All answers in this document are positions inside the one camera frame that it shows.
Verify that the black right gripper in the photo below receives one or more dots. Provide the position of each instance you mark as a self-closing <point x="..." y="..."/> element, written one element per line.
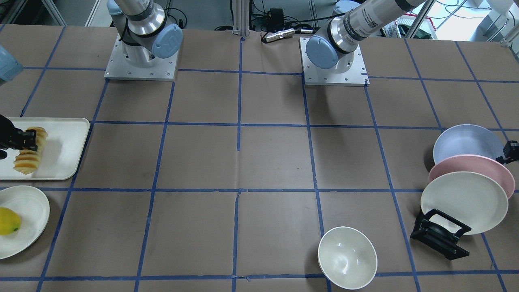
<point x="9" y="136"/>

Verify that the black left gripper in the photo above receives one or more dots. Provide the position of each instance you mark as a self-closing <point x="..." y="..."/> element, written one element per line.
<point x="511" y="151"/>

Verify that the blue plate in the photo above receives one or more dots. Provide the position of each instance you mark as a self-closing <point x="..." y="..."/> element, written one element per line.
<point x="467" y="139"/>

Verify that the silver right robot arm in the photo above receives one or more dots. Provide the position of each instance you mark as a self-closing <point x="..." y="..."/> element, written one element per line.
<point x="139" y="23"/>

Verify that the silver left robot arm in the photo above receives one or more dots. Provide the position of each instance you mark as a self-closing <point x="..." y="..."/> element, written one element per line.
<point x="332" y="57"/>

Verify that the pink plate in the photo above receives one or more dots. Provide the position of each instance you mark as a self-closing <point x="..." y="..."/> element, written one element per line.
<point x="478" y="164"/>

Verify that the white plate in rack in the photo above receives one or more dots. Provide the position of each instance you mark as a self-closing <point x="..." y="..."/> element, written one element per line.
<point x="469" y="197"/>

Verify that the white plate with lemon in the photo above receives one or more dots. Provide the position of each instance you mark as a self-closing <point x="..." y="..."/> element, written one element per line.
<point x="32" y="205"/>

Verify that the black plate rack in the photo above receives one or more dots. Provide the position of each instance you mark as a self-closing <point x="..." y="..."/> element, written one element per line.
<point x="438" y="237"/>

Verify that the white rectangular tray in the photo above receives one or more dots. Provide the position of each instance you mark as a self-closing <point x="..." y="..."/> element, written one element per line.
<point x="65" y="142"/>

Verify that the yellow lemon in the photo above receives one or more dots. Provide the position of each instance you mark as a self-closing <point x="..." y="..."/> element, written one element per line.
<point x="10" y="221"/>

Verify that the white bowl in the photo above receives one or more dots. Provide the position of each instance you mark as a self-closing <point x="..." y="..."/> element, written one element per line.
<point x="347" y="258"/>

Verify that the silver cylindrical connector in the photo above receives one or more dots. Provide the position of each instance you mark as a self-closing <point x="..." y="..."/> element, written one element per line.
<point x="270" y="37"/>

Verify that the black power adapter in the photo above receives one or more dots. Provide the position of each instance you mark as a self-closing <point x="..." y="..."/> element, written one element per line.
<point x="274" y="18"/>

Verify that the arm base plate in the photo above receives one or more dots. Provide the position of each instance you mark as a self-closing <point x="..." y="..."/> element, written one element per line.
<point x="349" y="71"/>
<point x="136" y="63"/>

